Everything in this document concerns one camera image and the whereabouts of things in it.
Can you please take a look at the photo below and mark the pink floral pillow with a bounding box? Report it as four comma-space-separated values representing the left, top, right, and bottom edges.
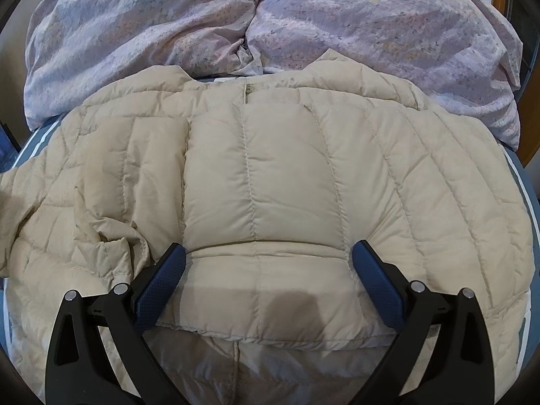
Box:
23, 0, 258, 131

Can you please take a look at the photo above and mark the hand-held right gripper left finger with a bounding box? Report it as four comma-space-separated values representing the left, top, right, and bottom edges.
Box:
50, 242, 187, 405

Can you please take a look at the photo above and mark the blue white striped bed sheet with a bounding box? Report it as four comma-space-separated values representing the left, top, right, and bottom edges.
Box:
0, 75, 540, 372

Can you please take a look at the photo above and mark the right lilac floral pillow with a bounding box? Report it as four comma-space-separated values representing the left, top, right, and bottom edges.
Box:
245, 0, 521, 150

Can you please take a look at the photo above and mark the beige puffer jacket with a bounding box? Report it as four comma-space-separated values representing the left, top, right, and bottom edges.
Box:
0, 48, 533, 405

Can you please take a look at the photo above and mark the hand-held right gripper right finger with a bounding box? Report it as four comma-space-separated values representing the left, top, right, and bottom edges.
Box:
351, 240, 486, 405

